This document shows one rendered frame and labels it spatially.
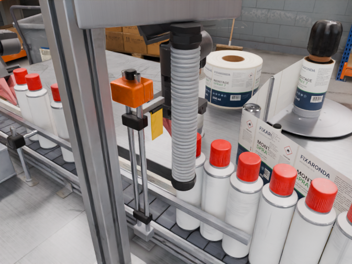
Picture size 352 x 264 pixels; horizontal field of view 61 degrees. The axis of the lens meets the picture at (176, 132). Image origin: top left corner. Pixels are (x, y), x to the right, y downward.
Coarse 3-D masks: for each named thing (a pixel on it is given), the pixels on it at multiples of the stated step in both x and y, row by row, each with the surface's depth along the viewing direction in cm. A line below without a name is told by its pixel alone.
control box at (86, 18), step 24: (72, 0) 26; (96, 0) 26; (120, 0) 27; (144, 0) 28; (168, 0) 28; (192, 0) 29; (216, 0) 30; (240, 0) 31; (96, 24) 27; (120, 24) 28; (144, 24) 29
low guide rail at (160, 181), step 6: (0, 102) 100; (6, 102) 99; (6, 108) 99; (12, 108) 96; (18, 108) 95; (18, 114) 95; (120, 162) 72; (126, 162) 71; (126, 168) 72; (138, 168) 69; (138, 174) 70; (150, 174) 67; (156, 174) 67; (150, 180) 68; (156, 180) 66; (162, 180) 66; (168, 180) 66; (162, 186) 66; (168, 186) 65; (174, 192) 64
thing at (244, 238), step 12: (0, 108) 85; (24, 120) 79; (48, 132) 74; (60, 144) 71; (132, 180) 59; (156, 192) 56; (180, 204) 53; (192, 216) 52; (204, 216) 51; (216, 228) 50; (228, 228) 48; (240, 240) 47
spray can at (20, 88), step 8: (16, 72) 75; (24, 72) 76; (16, 80) 76; (24, 80) 77; (16, 88) 77; (24, 88) 77; (16, 96) 79; (24, 96) 78; (24, 104) 79; (24, 112) 80; (32, 120) 82; (32, 136) 84
